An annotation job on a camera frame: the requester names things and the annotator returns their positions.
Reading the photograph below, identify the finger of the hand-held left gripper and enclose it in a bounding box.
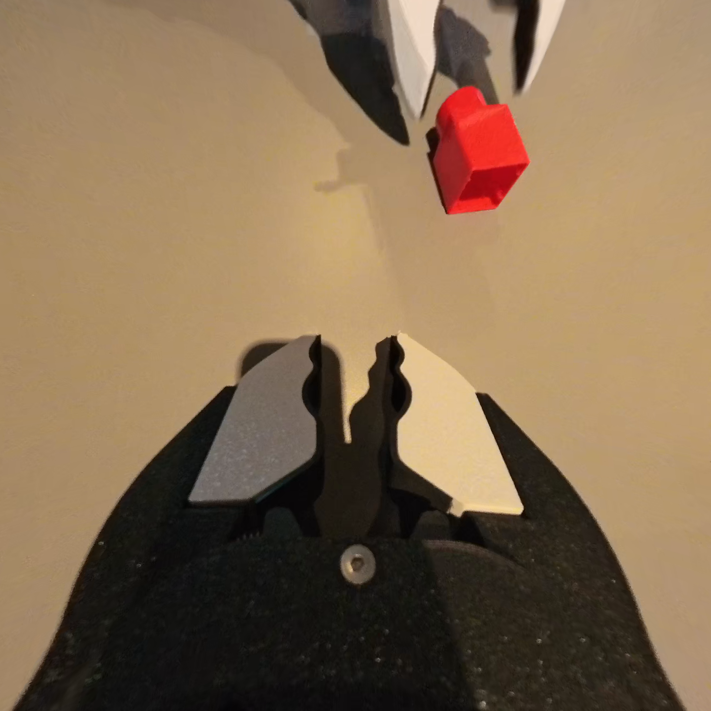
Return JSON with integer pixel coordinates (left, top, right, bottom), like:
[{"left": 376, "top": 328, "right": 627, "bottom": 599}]
[
  {"left": 513, "top": 0, "right": 568, "bottom": 95},
  {"left": 383, "top": 0, "right": 444, "bottom": 121}
]

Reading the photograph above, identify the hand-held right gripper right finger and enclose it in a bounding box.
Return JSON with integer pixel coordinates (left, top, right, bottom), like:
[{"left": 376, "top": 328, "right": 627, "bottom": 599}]
[{"left": 388, "top": 332, "right": 525, "bottom": 517}]

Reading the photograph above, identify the red mega block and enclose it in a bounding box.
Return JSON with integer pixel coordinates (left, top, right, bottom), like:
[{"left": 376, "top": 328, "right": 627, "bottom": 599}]
[{"left": 425, "top": 86, "right": 532, "bottom": 216}]

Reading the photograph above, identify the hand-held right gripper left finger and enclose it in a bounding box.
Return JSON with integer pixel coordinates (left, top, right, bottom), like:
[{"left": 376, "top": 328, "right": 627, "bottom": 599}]
[{"left": 188, "top": 333, "right": 324, "bottom": 506}]

